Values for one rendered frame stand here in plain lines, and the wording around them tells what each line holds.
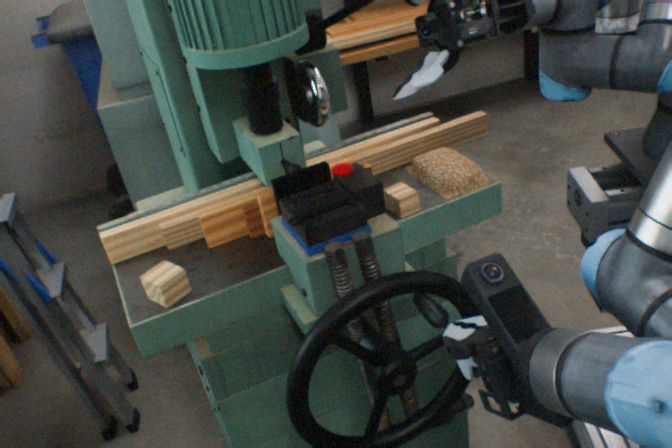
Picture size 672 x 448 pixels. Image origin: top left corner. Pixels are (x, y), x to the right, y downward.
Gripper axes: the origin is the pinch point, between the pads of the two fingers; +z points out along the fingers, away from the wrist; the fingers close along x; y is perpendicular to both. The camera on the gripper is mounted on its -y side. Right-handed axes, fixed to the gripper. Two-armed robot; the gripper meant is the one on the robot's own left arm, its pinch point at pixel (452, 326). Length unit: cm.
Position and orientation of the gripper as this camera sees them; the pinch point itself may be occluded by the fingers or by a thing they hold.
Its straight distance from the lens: 78.5
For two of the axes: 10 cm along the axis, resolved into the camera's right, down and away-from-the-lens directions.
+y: 3.5, 9.3, 0.5
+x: 8.9, -3.5, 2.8
